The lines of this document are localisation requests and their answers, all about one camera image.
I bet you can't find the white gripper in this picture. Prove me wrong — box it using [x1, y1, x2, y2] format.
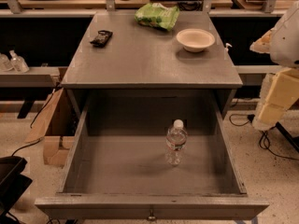
[249, 30, 299, 131]

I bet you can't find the clear plastic water bottle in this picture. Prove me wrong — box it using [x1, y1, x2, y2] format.
[165, 119, 188, 166]

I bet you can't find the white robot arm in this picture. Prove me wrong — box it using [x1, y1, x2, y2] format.
[249, 1, 299, 131]

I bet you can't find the small white pump bottle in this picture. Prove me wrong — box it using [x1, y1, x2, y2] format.
[224, 43, 233, 60]

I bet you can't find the open grey top drawer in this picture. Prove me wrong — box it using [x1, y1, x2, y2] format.
[36, 91, 268, 219]

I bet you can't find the clear sanitizer bottle right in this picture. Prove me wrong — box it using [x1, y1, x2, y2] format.
[9, 50, 29, 73]

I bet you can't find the clear sanitizer bottle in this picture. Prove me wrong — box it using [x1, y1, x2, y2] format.
[0, 53, 13, 71]
[9, 50, 29, 73]

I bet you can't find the clear sanitizer bottle left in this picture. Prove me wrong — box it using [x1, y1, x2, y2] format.
[0, 53, 13, 71]

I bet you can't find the white paper bowl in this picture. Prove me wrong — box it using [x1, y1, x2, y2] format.
[177, 29, 215, 52]

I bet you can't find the green chip bag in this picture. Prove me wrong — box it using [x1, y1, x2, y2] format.
[135, 3, 179, 31]

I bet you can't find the grey wooden cabinet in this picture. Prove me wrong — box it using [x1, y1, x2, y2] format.
[62, 10, 242, 111]

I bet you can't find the black snack packet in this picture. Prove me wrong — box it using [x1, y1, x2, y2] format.
[91, 30, 113, 48]

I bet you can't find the brown cardboard box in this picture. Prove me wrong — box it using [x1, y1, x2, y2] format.
[25, 86, 75, 167]

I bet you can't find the black chair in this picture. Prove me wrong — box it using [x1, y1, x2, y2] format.
[0, 156, 32, 224]

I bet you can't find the black floor cable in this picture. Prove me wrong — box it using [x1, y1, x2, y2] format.
[228, 112, 299, 161]

